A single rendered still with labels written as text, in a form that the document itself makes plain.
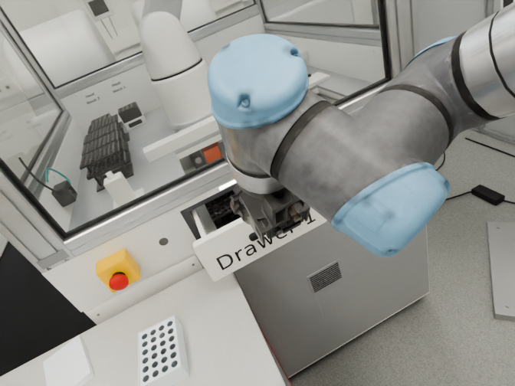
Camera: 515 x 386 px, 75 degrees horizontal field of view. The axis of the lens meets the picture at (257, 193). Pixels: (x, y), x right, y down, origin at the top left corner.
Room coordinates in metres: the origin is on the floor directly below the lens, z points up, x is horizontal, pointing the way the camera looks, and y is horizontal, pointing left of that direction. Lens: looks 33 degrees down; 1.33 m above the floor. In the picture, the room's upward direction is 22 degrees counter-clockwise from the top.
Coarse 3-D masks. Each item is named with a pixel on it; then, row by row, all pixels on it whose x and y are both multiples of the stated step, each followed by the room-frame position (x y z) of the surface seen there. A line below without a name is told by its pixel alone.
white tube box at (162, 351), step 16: (176, 320) 0.49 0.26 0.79; (144, 336) 0.49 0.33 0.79; (160, 336) 0.47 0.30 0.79; (176, 336) 0.45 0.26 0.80; (144, 352) 0.45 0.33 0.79; (160, 352) 0.43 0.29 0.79; (176, 352) 0.41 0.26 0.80; (144, 368) 0.41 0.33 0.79; (160, 368) 0.39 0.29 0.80; (176, 368) 0.38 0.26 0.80; (144, 384) 0.37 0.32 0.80; (160, 384) 0.37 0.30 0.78
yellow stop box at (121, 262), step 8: (112, 256) 0.63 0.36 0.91; (120, 256) 0.62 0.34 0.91; (128, 256) 0.63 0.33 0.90; (96, 264) 0.63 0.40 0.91; (104, 264) 0.61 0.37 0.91; (112, 264) 0.60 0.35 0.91; (120, 264) 0.60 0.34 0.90; (128, 264) 0.60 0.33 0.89; (136, 264) 0.64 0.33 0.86; (96, 272) 0.60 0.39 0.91; (104, 272) 0.59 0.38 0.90; (112, 272) 0.60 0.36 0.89; (120, 272) 0.60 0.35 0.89; (128, 272) 0.60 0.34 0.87; (136, 272) 0.61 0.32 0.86; (104, 280) 0.59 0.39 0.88; (136, 280) 0.60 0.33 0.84
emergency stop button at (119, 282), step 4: (112, 276) 0.58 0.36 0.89; (116, 276) 0.58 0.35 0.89; (120, 276) 0.58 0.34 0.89; (124, 276) 0.58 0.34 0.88; (112, 280) 0.57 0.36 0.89; (116, 280) 0.57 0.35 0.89; (120, 280) 0.57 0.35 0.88; (124, 280) 0.57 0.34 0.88; (128, 280) 0.58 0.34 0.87; (112, 284) 0.57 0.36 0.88; (116, 284) 0.57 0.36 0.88; (120, 284) 0.57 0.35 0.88; (124, 284) 0.57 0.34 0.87; (112, 288) 0.57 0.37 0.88; (116, 288) 0.57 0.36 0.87; (120, 288) 0.57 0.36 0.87; (124, 288) 0.57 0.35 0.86
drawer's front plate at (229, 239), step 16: (240, 224) 0.54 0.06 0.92; (304, 224) 0.57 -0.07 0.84; (208, 240) 0.53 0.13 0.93; (224, 240) 0.54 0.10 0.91; (240, 240) 0.54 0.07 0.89; (256, 240) 0.55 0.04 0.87; (272, 240) 0.55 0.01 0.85; (288, 240) 0.56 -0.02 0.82; (208, 256) 0.53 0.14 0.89; (240, 256) 0.54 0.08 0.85; (256, 256) 0.54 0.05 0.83; (208, 272) 0.53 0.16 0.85; (224, 272) 0.53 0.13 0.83
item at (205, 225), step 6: (204, 204) 0.81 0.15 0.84; (192, 210) 0.71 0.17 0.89; (198, 210) 0.80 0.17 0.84; (204, 210) 0.78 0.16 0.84; (198, 216) 0.69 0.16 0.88; (204, 216) 0.76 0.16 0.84; (210, 216) 0.75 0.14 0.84; (198, 222) 0.65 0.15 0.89; (204, 222) 0.73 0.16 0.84; (210, 222) 0.72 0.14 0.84; (198, 228) 0.63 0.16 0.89; (204, 228) 0.64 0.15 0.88; (210, 228) 0.69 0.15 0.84; (216, 228) 0.68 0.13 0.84; (204, 234) 0.60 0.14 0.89
